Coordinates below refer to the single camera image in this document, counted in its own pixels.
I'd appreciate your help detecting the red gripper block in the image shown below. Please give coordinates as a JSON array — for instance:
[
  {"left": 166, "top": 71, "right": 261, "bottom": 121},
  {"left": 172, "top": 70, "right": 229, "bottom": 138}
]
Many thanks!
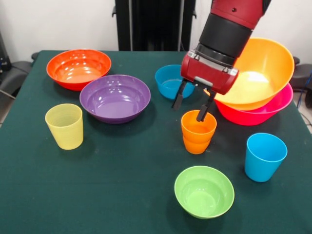
[{"left": 171, "top": 50, "right": 239, "bottom": 122}]

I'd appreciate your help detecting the purple plastic bowl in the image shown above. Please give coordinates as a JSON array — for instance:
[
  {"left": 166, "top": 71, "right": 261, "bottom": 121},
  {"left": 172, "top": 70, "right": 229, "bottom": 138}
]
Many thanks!
[{"left": 79, "top": 74, "right": 152, "bottom": 124}]

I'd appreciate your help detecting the orange plastic cup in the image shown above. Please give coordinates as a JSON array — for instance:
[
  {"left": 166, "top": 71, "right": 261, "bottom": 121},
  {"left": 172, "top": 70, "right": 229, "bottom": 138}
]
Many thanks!
[
  {"left": 181, "top": 110, "right": 217, "bottom": 144},
  {"left": 182, "top": 135, "right": 212, "bottom": 155}
]

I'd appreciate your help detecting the blue plastic cup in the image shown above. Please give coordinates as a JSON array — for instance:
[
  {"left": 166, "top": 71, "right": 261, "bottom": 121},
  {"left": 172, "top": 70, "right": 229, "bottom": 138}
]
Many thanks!
[{"left": 244, "top": 133, "right": 288, "bottom": 183}]

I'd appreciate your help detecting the large pink plastic bowl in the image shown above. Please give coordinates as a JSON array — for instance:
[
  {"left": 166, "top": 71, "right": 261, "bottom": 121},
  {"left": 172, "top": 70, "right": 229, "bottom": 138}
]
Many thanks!
[{"left": 214, "top": 84, "right": 294, "bottom": 126}]

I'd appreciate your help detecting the small blue plastic bowl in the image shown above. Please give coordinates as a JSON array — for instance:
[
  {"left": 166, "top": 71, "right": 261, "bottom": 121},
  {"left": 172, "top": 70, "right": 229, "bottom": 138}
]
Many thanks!
[{"left": 155, "top": 64, "right": 195, "bottom": 100}]

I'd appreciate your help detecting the small green plastic bowl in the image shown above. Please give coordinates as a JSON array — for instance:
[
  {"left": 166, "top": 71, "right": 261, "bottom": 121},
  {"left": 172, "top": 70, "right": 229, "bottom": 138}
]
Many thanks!
[{"left": 174, "top": 165, "right": 235, "bottom": 219}]

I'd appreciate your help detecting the red plastic bowl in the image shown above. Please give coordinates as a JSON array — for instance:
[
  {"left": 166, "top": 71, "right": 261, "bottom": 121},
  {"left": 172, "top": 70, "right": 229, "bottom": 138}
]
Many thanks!
[{"left": 46, "top": 48, "right": 113, "bottom": 92}]

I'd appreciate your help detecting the black office chair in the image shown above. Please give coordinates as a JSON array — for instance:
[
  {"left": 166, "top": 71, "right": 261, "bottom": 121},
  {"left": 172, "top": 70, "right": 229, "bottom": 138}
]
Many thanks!
[
  {"left": 0, "top": 31, "right": 32, "bottom": 98},
  {"left": 291, "top": 56, "right": 312, "bottom": 109}
]

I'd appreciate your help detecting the pale yellow-green plastic cup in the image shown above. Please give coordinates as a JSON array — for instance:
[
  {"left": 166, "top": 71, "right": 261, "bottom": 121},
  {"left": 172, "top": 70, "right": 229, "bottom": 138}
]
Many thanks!
[{"left": 44, "top": 103, "right": 84, "bottom": 150}]

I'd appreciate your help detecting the large orange plastic bowl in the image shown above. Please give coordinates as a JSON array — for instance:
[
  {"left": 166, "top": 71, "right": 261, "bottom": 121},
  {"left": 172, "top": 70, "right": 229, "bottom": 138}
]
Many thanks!
[{"left": 204, "top": 37, "right": 295, "bottom": 112}]

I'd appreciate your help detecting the dark green table cloth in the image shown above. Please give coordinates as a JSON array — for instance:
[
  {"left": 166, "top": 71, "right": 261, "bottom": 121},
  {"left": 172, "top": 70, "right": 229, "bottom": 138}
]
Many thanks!
[{"left": 0, "top": 50, "right": 312, "bottom": 234}]

